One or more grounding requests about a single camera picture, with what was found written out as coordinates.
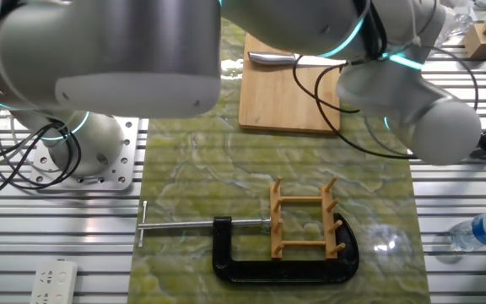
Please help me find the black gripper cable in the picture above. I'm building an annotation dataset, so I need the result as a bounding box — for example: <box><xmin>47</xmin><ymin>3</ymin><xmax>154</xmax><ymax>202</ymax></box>
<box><xmin>291</xmin><ymin>44</ymin><xmax>480</xmax><ymax>161</ymax></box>

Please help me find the steel cleaver knife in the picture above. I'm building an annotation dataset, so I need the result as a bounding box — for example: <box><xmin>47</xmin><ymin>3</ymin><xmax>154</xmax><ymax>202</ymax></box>
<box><xmin>247</xmin><ymin>51</ymin><xmax>348</xmax><ymax>69</ymax></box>

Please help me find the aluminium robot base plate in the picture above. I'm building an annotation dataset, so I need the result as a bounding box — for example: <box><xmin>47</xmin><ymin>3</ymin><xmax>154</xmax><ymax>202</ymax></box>
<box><xmin>30</xmin><ymin>117</ymin><xmax>140</xmax><ymax>193</ymax></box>

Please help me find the bamboo cutting board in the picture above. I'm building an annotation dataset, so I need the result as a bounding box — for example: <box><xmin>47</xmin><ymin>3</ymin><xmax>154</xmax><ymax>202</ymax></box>
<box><xmin>238</xmin><ymin>32</ymin><xmax>342</xmax><ymax>135</ymax></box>

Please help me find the plastic water bottle blue cap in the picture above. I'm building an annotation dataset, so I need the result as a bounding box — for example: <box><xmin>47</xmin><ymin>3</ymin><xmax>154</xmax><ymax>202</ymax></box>
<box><xmin>448</xmin><ymin>209</ymin><xmax>486</xmax><ymax>252</ymax></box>

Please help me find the white power strip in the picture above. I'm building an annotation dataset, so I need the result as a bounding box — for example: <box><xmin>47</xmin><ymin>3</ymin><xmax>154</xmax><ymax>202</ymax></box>
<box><xmin>29</xmin><ymin>258</ymin><xmax>79</xmax><ymax>304</ymax></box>

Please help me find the black C-clamp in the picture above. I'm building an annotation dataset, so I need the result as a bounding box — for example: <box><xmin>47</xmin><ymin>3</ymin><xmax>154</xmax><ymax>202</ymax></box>
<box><xmin>137</xmin><ymin>200</ymin><xmax>360</xmax><ymax>285</ymax></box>

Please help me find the black base cable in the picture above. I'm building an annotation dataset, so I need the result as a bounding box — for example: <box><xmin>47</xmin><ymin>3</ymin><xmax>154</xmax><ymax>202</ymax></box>
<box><xmin>0</xmin><ymin>120</ymin><xmax>84</xmax><ymax>204</ymax></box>

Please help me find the wooden peg knife rack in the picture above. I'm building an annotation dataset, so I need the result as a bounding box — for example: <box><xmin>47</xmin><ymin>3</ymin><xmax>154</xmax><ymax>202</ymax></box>
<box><xmin>268</xmin><ymin>175</ymin><xmax>348</xmax><ymax>260</ymax></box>

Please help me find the green marble pattern mat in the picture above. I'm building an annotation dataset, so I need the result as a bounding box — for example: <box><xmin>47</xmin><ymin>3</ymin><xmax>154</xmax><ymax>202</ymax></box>
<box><xmin>127</xmin><ymin>16</ymin><xmax>432</xmax><ymax>304</ymax></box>

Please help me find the light wooden block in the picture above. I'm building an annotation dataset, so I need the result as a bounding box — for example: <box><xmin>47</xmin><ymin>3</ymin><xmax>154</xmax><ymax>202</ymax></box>
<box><xmin>462</xmin><ymin>23</ymin><xmax>486</xmax><ymax>61</ymax></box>

